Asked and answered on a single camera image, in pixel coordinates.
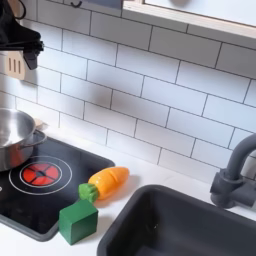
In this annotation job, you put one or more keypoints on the dark grey sink basin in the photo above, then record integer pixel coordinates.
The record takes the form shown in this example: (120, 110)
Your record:
(186, 226)

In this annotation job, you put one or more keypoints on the dark grey tap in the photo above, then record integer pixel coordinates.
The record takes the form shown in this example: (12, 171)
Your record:
(230, 186)

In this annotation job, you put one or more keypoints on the white wooden window frame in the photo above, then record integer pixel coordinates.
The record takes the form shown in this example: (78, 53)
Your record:
(200, 18)

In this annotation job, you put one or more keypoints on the slotted wooden spatula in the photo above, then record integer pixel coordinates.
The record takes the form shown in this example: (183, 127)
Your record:
(15, 66)

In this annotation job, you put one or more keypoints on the black toy stove top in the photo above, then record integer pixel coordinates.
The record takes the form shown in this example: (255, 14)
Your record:
(66, 166)

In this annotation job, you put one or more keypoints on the orange toy carrot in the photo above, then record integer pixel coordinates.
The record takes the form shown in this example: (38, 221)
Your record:
(108, 181)

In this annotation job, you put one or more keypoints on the green wooden block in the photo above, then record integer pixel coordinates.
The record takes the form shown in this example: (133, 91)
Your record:
(78, 222)

